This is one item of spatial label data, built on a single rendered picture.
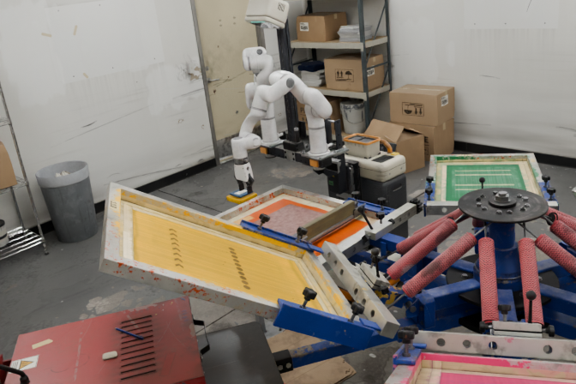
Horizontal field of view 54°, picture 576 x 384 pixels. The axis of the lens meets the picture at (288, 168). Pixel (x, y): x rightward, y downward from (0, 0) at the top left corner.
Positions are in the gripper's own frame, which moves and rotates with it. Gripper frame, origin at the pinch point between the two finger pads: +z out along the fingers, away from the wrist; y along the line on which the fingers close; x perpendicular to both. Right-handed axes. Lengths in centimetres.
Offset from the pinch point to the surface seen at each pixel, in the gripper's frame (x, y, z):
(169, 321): 99, -75, -4
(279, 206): -10.9, -12.6, 11.8
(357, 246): 12, -85, 5
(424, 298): 33, -131, 2
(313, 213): -13.2, -35.7, 11.8
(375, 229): 3, -89, 0
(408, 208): -28, -84, 4
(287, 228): 6.3, -36.3, 11.6
